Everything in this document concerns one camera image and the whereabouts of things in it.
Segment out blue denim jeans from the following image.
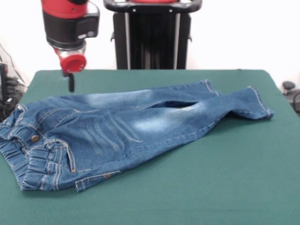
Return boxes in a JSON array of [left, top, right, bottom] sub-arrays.
[[0, 79, 275, 193]]

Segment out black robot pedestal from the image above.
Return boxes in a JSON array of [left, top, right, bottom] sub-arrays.
[[103, 0, 203, 70]]

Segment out black office chair base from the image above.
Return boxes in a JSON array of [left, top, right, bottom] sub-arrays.
[[282, 81, 300, 111]]

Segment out black electronics box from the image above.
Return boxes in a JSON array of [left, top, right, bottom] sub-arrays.
[[0, 62, 9, 102]]

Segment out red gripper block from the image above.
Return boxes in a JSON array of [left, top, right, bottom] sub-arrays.
[[52, 46, 88, 93]]

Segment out dark green table cloth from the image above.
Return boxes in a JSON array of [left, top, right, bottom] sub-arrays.
[[0, 68, 300, 225]]

